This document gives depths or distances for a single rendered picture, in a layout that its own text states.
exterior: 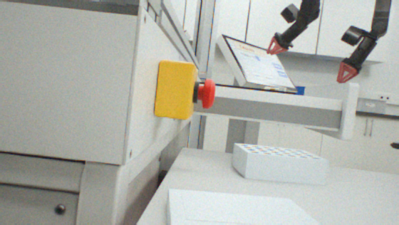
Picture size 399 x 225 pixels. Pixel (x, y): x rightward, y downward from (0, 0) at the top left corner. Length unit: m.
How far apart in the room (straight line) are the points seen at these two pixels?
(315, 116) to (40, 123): 0.49
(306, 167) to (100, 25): 0.34
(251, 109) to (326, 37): 3.79
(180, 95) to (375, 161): 4.00
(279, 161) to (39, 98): 0.32
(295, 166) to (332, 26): 3.99
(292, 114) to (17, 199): 0.48
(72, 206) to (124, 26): 0.18
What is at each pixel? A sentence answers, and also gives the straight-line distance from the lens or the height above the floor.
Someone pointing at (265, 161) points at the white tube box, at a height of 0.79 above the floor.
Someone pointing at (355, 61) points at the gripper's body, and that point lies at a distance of 1.43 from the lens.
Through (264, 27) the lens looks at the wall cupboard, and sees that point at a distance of 4.18.
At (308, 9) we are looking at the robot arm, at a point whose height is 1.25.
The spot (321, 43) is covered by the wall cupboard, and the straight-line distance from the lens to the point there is 4.35.
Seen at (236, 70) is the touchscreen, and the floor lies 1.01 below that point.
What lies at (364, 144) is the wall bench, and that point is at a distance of 4.21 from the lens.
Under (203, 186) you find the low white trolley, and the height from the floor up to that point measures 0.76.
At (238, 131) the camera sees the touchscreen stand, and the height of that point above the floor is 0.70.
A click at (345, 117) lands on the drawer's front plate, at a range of 0.65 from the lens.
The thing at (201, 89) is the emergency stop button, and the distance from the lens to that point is 0.41.
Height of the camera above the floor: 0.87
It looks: 3 degrees down
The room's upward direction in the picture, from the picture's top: 7 degrees clockwise
